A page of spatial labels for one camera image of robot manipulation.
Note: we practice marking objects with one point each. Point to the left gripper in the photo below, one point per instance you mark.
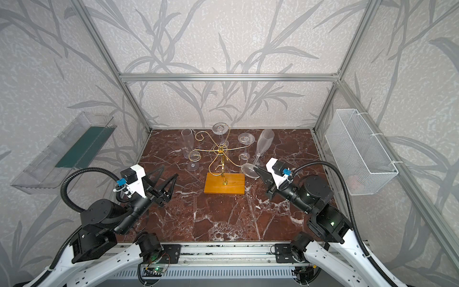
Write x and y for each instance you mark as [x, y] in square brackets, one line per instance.
[151, 192]

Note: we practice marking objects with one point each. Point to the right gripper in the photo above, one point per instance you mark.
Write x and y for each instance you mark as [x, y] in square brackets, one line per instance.
[271, 185]

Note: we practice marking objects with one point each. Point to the wine glass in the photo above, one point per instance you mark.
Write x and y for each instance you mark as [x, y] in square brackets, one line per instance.
[188, 142]
[221, 130]
[193, 164]
[263, 144]
[247, 139]

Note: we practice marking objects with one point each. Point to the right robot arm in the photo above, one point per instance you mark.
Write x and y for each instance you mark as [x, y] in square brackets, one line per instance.
[312, 196]

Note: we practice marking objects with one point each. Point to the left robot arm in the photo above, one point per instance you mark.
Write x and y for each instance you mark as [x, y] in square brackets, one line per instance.
[101, 222]

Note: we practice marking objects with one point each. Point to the yellow wooden rack base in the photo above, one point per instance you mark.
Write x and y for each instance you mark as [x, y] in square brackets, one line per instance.
[229, 183]

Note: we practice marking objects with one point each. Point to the green circuit board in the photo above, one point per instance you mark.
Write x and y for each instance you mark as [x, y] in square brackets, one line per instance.
[155, 271]

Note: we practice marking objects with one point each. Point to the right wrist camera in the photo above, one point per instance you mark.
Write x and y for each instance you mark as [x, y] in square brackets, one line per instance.
[281, 174]

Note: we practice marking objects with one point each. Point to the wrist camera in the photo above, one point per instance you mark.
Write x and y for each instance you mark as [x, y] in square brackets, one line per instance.
[131, 182]
[281, 174]

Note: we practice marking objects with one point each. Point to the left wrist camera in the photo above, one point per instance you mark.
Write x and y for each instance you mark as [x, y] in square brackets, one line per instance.
[131, 182]

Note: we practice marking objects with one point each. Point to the gold wire glass rack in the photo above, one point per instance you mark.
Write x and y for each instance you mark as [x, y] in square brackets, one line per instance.
[220, 152]

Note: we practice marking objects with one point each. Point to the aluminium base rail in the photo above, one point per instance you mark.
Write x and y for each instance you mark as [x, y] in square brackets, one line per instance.
[252, 254]

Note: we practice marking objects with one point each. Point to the clear plastic wall shelf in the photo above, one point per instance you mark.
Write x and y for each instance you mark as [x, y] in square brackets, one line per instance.
[73, 149]

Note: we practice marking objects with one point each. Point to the white wire mesh basket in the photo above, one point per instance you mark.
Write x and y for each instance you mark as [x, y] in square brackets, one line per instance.
[358, 151]

